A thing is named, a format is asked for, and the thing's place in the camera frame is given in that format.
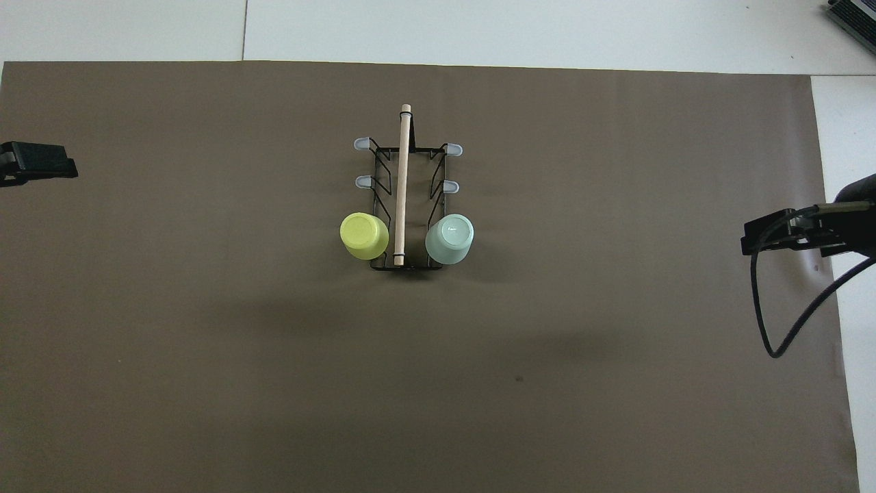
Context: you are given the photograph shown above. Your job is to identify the yellow cup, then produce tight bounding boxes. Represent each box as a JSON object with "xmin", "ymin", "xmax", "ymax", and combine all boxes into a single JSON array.
[{"xmin": 339, "ymin": 212, "xmax": 390, "ymax": 261}]

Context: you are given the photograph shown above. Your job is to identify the black wire cup rack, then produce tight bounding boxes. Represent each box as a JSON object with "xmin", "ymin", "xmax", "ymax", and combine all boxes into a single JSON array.
[{"xmin": 352, "ymin": 103, "xmax": 464, "ymax": 272}]

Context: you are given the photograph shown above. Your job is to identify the pale green cup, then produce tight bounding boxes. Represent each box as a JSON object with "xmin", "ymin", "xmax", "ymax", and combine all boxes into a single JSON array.
[{"xmin": 425, "ymin": 214, "xmax": 475, "ymax": 266}]

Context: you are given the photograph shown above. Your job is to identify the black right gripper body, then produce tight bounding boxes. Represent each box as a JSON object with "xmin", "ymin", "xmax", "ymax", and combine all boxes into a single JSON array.
[{"xmin": 814, "ymin": 175, "xmax": 876, "ymax": 260}]

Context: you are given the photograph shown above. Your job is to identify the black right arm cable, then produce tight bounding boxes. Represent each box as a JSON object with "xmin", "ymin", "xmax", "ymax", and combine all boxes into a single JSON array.
[{"xmin": 751, "ymin": 205, "xmax": 876, "ymax": 359}]

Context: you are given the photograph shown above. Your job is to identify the grey ribbed device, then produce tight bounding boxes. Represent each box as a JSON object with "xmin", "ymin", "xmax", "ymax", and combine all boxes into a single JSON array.
[{"xmin": 825, "ymin": 0, "xmax": 876, "ymax": 36}]

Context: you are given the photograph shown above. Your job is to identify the brown paper mat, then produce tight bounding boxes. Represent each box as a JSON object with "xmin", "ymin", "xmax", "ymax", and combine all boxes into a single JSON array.
[{"xmin": 0, "ymin": 60, "xmax": 862, "ymax": 493}]

